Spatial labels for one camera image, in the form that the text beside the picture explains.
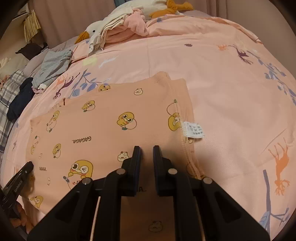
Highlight orange duck print shirt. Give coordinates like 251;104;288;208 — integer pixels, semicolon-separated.
26;72;200;240

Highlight folded white and pink clothes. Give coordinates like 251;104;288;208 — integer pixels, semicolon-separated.
86;6;149;54

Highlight person's left hand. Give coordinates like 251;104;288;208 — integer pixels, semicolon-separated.
10;202;32;233

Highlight plaid blanket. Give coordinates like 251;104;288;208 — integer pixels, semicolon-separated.
0;68;26;155

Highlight dark navy garment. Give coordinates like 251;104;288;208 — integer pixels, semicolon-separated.
6;77;35;121

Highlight beige pillow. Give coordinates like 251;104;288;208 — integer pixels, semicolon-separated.
1;54;29;79

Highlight pink printed duvet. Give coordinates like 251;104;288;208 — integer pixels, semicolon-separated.
1;15;295;240

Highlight grey garment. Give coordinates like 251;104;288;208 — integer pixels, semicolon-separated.
32;48;73;91

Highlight dark brown cushion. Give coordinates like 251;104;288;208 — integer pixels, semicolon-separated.
15;42;48;60

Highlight yellow hanging fabric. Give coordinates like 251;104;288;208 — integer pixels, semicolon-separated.
23;10;41;43

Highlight pink curtains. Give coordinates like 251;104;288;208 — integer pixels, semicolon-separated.
28;0;228;48

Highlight white goose plush toy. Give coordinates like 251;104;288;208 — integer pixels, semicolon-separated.
75;1;193;48

